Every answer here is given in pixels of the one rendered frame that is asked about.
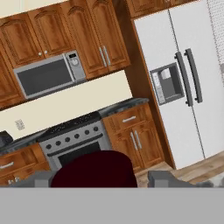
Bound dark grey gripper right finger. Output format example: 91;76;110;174
147;170;214;188

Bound brown wooden base cupboards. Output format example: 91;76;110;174
0;143;51;187
101;103;165;173

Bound white double-door fridge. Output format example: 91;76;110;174
132;0;224;171

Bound brown cupboards over fridge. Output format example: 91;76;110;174
125;0;200;18

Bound brown wooden wall cupboards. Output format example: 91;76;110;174
0;0;131;110

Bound dark red round object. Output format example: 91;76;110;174
51;150;138;188

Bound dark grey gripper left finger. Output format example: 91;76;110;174
10;170;58;188

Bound black small appliance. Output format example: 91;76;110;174
0;130;14;148

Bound grey oven with black hob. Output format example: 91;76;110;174
38;111;113;172

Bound grey microwave oven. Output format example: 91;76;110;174
12;49;88;100

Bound white wall socket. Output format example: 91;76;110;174
15;118;25;131

